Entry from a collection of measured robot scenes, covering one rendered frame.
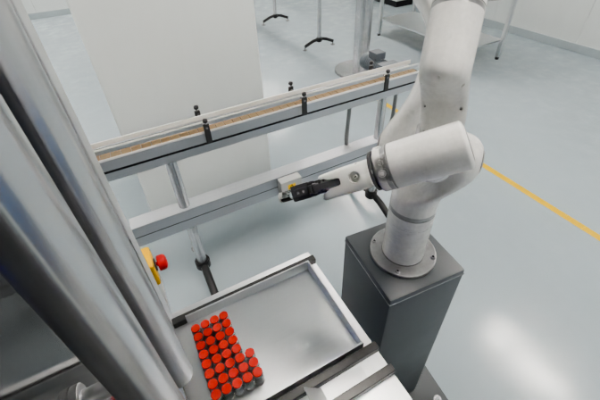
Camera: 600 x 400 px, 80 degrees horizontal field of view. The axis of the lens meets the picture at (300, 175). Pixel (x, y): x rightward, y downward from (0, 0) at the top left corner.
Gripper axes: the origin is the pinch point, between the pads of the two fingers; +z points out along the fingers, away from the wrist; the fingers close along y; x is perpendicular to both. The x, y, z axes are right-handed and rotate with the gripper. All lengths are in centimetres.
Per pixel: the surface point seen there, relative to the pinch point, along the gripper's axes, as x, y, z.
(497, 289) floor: -80, 147, -24
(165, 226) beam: 2, 56, 101
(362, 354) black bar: -38.4, 8.4, 1.6
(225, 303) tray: -21.8, 5.1, 32.6
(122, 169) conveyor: 28, 31, 88
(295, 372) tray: -37.8, 1.0, 14.8
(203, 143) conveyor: 31, 53, 65
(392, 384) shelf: -44.9, 7.7, -3.6
